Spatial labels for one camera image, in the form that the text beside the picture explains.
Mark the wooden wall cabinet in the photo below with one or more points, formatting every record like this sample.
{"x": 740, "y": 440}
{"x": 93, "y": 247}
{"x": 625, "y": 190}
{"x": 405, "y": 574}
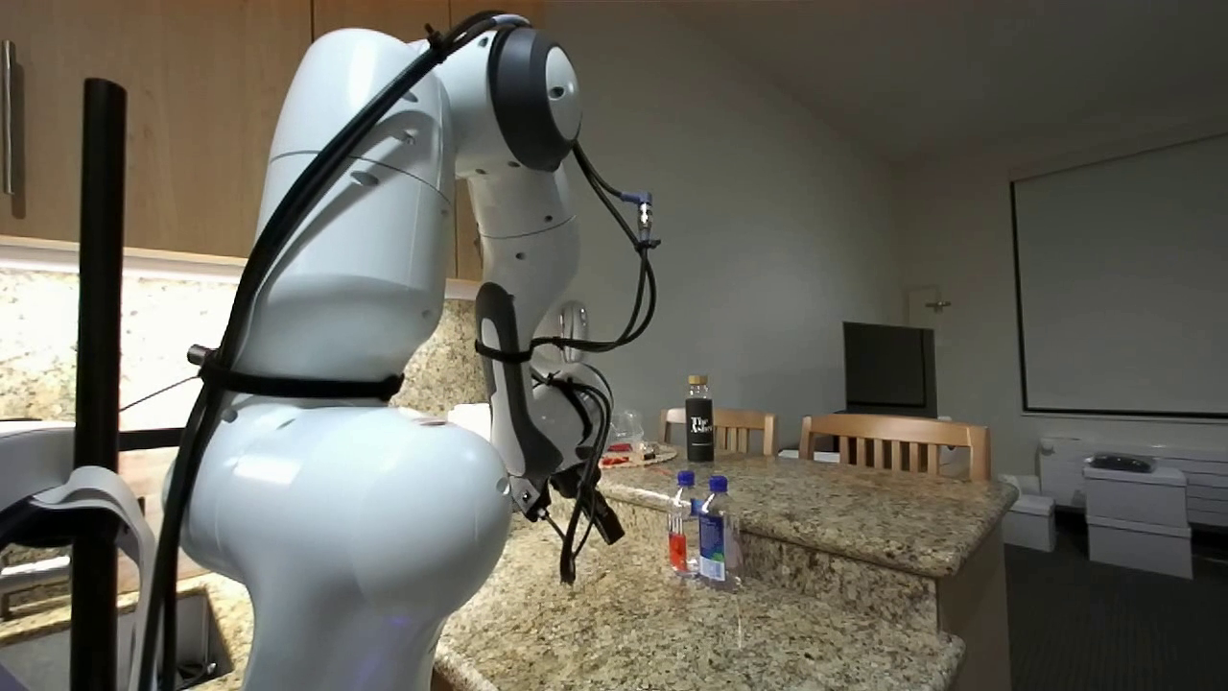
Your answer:
{"x": 156, "y": 115}

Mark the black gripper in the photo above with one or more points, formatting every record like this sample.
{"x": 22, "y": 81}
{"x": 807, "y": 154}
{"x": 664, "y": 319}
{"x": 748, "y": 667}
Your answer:
{"x": 570, "y": 480}

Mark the black vertical pole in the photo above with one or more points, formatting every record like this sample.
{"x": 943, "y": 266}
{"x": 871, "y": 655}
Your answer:
{"x": 102, "y": 319}

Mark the wooden slat-back chair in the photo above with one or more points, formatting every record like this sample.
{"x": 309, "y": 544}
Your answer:
{"x": 744, "y": 433}
{"x": 895, "y": 442}

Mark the clear water bottle blue cap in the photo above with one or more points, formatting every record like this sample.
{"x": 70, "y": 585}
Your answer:
{"x": 679, "y": 544}
{"x": 714, "y": 544}

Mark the dark sauce bottle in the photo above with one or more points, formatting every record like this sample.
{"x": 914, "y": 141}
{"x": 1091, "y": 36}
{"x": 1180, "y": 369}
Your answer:
{"x": 698, "y": 423}

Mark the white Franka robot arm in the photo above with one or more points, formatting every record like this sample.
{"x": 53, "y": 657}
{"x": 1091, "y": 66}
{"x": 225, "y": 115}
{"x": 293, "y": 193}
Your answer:
{"x": 358, "y": 538}

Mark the white wall projection screen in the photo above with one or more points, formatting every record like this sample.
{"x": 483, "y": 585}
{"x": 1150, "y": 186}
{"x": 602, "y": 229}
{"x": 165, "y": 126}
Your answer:
{"x": 1124, "y": 275}

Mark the white printer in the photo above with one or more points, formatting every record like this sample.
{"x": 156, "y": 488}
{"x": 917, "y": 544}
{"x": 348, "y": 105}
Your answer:
{"x": 1136, "y": 513}

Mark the small white box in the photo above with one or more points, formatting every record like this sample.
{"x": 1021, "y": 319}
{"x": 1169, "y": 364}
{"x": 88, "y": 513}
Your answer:
{"x": 1024, "y": 515}

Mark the black television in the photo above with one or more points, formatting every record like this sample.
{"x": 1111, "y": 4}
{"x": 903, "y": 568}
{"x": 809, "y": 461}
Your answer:
{"x": 888, "y": 368}

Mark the clear plastic container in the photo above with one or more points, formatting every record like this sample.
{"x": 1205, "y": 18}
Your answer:
{"x": 625, "y": 440}

